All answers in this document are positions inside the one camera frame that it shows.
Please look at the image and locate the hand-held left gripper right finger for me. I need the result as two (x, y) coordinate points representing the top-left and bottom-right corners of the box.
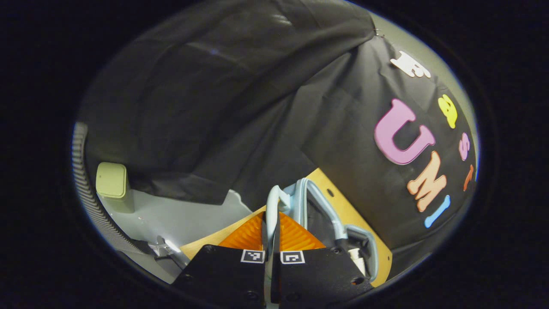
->
(271, 211), (374, 309)

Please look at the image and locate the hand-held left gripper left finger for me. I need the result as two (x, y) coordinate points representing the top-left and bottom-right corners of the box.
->
(172, 211), (268, 309)

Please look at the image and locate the light blue suitcase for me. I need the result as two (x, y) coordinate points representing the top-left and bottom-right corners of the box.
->
(264, 177), (380, 309)

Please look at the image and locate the pale green bin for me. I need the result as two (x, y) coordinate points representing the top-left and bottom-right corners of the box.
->
(95, 162), (136, 214)

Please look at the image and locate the black backdrop cloth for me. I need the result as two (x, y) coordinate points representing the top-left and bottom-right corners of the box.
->
(77, 0), (479, 275)

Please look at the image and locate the silver metal frame part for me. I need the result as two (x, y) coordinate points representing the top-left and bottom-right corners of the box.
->
(148, 236), (189, 269)

